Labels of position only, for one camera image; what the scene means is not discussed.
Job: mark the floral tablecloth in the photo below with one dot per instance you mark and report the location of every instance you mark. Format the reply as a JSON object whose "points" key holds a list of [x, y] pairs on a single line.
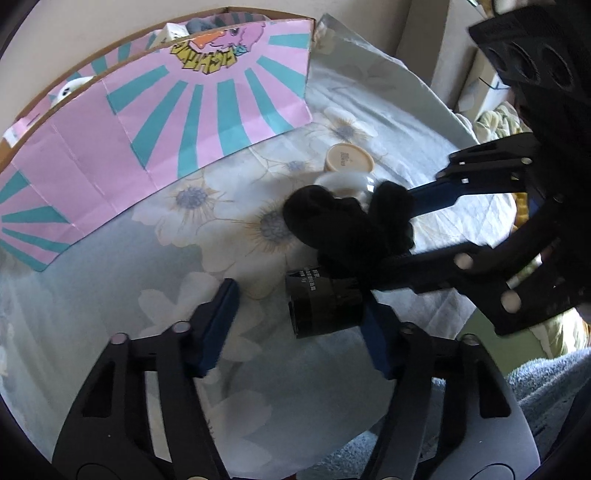
{"points": [[300, 415]]}

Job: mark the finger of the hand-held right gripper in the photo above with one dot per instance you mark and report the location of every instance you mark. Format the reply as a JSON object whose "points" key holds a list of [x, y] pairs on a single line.
{"points": [[438, 272], [434, 196]]}

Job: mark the white panda sock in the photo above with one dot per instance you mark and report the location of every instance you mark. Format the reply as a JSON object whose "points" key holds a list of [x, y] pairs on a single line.
{"points": [[69, 87]]}

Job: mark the white glossy jar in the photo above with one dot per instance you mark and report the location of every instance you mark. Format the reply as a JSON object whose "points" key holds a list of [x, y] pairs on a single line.
{"points": [[346, 182]]}

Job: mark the pale green patterned cloth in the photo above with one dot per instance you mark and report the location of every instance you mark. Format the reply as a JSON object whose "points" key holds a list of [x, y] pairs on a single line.
{"points": [[501, 121]]}

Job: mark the beige round jar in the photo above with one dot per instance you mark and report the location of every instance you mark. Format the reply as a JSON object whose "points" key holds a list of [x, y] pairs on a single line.
{"points": [[348, 157]]}

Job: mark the black sock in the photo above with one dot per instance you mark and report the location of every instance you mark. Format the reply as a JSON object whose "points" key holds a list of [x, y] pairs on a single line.
{"points": [[341, 226]]}

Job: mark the pink lined cardboard box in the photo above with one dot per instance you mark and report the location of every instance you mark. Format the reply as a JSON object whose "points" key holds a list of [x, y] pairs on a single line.
{"points": [[138, 120]]}

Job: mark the grey blue fluffy sock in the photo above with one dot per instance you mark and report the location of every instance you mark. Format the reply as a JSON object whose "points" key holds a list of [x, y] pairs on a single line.
{"points": [[203, 23]]}

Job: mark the grey blue fluffy blanket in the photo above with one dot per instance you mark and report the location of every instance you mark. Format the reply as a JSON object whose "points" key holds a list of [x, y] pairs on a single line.
{"points": [[545, 387]]}

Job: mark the white cardboard box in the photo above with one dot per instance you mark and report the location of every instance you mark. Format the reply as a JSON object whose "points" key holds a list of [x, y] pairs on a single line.
{"points": [[480, 87]]}

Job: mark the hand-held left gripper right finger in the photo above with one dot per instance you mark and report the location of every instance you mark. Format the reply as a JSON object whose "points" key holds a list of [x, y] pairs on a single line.
{"points": [[378, 341]]}

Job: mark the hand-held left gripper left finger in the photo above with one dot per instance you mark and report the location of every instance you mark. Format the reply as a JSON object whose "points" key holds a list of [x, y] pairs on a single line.
{"points": [[217, 323]]}

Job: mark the black cylindrical container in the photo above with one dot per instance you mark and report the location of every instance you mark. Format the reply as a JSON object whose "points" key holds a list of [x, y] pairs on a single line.
{"points": [[323, 304]]}

